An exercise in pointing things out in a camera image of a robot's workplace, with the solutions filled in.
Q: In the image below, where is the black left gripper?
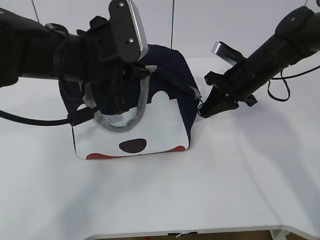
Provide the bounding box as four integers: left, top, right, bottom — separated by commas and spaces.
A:
77, 14, 150, 115

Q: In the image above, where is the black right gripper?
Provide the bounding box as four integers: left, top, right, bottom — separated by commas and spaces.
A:
198, 59, 258, 118

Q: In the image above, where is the navy blue lunch bag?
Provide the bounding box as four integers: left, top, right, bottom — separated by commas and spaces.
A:
71, 44, 201, 160

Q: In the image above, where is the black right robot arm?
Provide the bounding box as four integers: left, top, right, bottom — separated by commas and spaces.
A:
199, 6, 320, 118

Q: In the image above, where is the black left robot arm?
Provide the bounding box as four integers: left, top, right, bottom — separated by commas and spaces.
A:
0, 0, 151, 113

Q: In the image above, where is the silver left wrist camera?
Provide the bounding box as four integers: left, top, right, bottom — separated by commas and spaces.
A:
108, 0, 149, 63

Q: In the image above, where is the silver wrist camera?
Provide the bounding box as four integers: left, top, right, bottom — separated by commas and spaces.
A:
211, 41, 246, 66
108, 0, 149, 63

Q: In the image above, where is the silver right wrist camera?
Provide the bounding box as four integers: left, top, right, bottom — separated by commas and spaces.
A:
211, 41, 246, 66

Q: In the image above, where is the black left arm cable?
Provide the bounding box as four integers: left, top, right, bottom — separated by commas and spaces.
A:
0, 107, 96, 127

